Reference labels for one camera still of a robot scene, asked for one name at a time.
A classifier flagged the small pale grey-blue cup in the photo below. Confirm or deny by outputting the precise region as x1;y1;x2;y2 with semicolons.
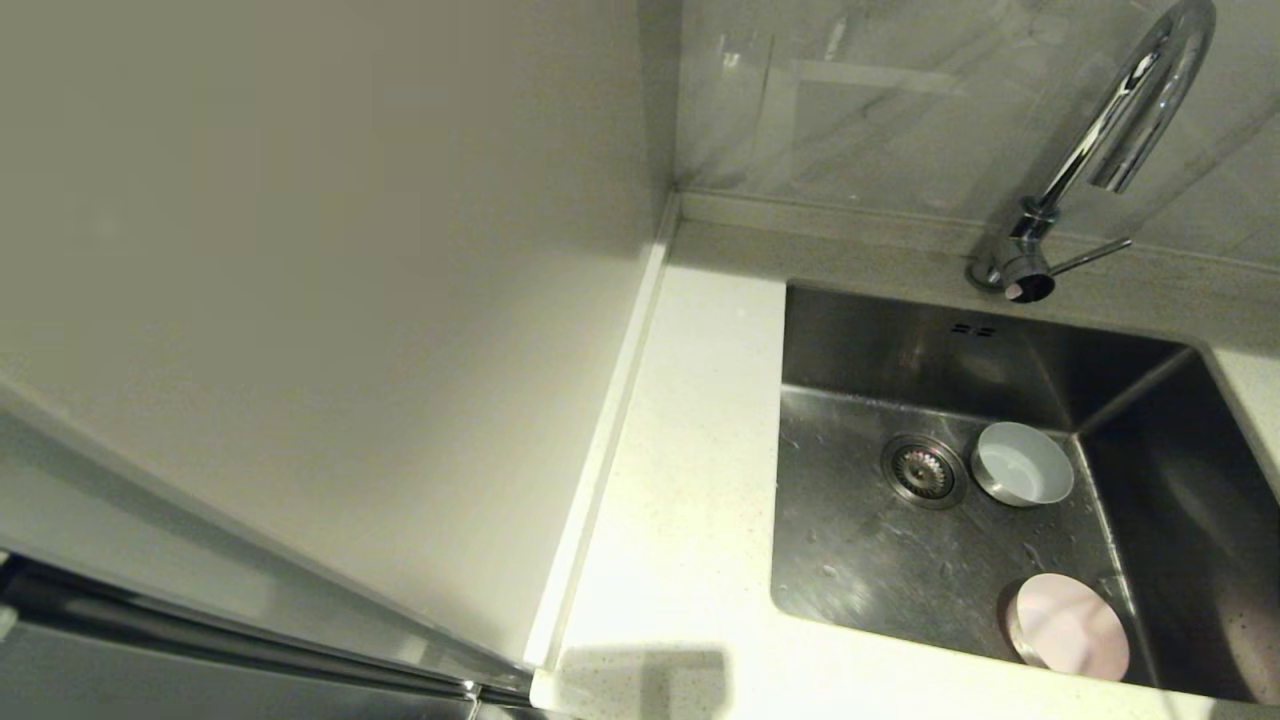
970;420;1076;507

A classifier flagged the small pale pink cup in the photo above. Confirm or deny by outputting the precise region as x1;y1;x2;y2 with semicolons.
1004;572;1132;683

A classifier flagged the stainless steel sink basin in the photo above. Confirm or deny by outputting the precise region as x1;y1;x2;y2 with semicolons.
770;280;1280;706

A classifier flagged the stone backsplash upstand strip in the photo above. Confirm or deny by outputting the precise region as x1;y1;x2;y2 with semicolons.
676;188;1280;273

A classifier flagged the round metal drain strainer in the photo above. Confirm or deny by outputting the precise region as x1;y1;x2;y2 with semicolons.
880;433;969;511

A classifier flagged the tall beige cabinet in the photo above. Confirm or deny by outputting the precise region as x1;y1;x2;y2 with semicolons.
0;0;683;720

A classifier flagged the chrome gooseneck faucet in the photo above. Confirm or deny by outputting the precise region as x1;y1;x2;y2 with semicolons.
964;0;1218;304

